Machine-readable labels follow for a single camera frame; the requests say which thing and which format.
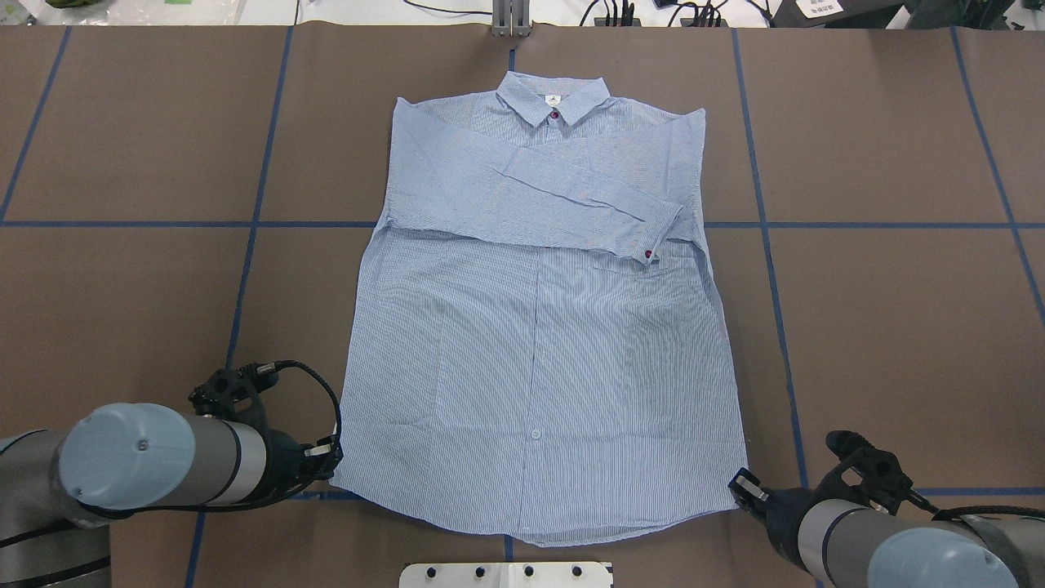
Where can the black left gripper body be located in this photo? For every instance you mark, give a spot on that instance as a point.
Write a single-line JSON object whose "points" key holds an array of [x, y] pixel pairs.
{"points": [[287, 462]]}

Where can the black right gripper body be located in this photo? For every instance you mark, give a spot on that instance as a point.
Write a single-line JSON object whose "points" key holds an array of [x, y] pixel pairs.
{"points": [[780, 511]]}

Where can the light blue striped shirt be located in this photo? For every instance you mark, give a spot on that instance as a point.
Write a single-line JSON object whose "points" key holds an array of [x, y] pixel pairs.
{"points": [[539, 347]]}

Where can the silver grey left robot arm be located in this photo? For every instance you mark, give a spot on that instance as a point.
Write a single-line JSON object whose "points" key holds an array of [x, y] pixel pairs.
{"points": [[61, 490]]}

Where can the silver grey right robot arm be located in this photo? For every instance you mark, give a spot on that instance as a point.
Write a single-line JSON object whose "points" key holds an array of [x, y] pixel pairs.
{"points": [[854, 542]]}

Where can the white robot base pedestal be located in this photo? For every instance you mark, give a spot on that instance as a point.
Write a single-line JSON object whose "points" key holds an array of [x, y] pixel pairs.
{"points": [[509, 574]]}

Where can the aluminium frame post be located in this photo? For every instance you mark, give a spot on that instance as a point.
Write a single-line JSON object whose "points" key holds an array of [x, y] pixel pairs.
{"points": [[511, 18]]}

